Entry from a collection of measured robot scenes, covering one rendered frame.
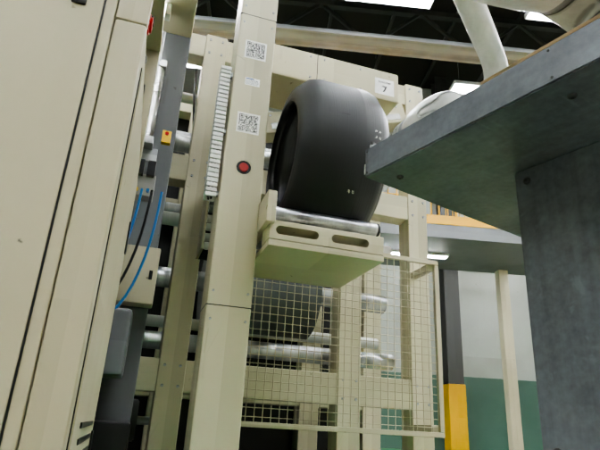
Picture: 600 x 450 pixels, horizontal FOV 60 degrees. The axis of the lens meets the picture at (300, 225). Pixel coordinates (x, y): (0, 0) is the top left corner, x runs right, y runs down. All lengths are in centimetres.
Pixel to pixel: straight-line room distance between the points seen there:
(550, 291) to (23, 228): 64
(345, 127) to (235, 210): 42
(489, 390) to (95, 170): 1101
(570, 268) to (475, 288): 1121
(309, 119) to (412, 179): 96
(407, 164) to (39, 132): 50
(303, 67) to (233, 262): 102
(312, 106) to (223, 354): 77
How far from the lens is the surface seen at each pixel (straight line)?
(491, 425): 1150
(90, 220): 76
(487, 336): 1168
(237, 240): 156
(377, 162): 65
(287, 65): 224
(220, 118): 174
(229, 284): 152
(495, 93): 56
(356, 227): 161
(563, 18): 81
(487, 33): 129
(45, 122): 82
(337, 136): 158
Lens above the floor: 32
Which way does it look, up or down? 21 degrees up
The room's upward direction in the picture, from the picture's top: 3 degrees clockwise
